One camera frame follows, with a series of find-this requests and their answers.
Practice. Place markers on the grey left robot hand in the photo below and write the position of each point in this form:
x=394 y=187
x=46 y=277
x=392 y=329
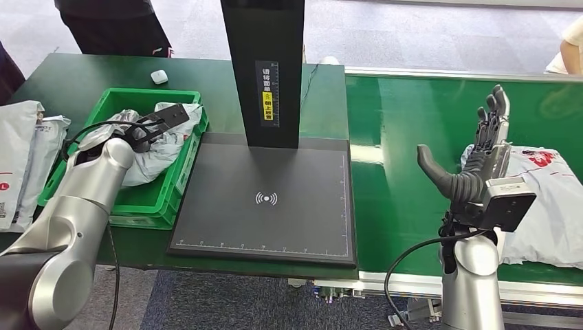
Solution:
x=124 y=124

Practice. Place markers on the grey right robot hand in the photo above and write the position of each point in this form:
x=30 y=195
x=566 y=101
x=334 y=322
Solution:
x=467 y=184

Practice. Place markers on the grey package with black print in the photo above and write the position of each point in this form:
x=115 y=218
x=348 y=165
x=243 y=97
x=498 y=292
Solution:
x=155 y=159

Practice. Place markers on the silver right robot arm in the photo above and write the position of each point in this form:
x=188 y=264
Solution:
x=473 y=291

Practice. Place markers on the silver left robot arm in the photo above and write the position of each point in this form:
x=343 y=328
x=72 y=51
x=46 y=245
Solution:
x=68 y=218

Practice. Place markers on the green conveyor belt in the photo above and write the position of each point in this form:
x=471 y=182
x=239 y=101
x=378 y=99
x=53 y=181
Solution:
x=396 y=205

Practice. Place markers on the white package with blue print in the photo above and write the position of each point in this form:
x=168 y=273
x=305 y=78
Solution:
x=48 y=150

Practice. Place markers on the grey package with red print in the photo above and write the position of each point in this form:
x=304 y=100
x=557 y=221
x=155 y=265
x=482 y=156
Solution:
x=546 y=218

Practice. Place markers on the white package with red mark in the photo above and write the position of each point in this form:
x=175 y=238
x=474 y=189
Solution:
x=16 y=150

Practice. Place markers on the black inbound scanner machine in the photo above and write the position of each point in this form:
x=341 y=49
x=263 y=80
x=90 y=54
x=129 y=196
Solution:
x=264 y=227

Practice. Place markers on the white earbuds case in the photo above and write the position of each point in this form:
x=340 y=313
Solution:
x=159 y=77

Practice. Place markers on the green plastic crate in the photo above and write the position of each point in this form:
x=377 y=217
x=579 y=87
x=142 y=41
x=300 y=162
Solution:
x=150 y=205

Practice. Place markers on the person in black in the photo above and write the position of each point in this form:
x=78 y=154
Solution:
x=114 y=27

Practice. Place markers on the person in dark blue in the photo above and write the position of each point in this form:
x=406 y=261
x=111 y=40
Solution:
x=8 y=75

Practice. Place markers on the person in pale yellow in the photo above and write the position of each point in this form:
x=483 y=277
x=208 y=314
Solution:
x=574 y=45

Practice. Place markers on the white rounded object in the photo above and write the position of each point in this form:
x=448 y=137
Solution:
x=329 y=60

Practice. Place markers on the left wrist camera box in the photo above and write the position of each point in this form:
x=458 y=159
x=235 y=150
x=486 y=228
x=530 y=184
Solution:
x=171 y=116

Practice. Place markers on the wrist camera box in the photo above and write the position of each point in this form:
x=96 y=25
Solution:
x=510 y=209
x=171 y=116

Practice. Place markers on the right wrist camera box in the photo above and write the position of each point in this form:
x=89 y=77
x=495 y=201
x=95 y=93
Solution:
x=510 y=209

